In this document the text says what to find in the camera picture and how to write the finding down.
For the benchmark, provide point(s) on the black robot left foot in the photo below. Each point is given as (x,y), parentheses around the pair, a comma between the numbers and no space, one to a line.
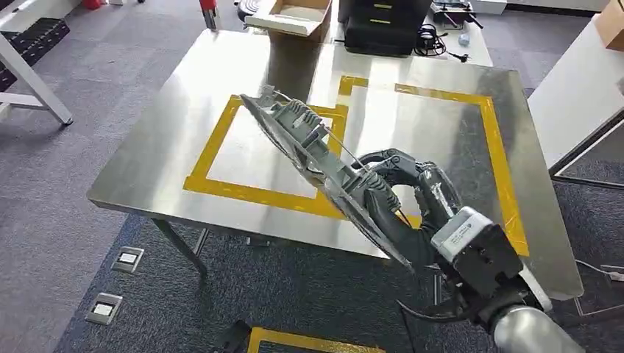
(234,338)

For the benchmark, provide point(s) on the steel work table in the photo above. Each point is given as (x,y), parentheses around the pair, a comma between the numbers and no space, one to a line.
(161,161)

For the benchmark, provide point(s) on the white long table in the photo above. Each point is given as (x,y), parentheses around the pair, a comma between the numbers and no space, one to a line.
(580,92)

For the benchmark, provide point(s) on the open cardboard box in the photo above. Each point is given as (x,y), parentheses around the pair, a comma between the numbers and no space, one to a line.
(292,19)

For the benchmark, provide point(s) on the black floor frame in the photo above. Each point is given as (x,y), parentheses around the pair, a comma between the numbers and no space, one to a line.
(585,156)

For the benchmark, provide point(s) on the small yellow tape square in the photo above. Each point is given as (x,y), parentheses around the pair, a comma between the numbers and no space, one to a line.
(214,141)

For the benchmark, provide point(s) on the yellow floor tape outline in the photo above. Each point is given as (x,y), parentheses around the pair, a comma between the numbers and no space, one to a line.
(302,341)

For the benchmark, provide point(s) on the black stacked trays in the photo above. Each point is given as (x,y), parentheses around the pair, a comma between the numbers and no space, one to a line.
(36,41)

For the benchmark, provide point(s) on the steel floor outlet white insert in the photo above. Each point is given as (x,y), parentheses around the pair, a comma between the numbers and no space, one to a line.
(104,309)
(127,259)

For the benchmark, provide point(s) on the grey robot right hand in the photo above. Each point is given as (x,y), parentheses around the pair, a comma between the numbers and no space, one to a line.
(439,195)

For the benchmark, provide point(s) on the long grey ribbed part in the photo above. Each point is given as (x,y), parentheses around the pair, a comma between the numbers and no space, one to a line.
(302,134)

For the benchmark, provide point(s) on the black equipment case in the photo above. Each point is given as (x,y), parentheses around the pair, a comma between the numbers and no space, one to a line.
(382,27)

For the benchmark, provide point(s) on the red and grey post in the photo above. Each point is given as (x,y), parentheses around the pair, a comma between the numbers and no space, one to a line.
(209,12)

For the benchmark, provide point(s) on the white desk frame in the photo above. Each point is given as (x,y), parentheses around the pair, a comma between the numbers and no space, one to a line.
(29,73)

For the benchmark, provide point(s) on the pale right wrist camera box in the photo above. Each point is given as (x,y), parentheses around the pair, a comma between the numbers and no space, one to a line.
(460,231)

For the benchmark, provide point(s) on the brown cardboard box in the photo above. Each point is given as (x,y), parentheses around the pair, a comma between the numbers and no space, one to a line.
(613,24)

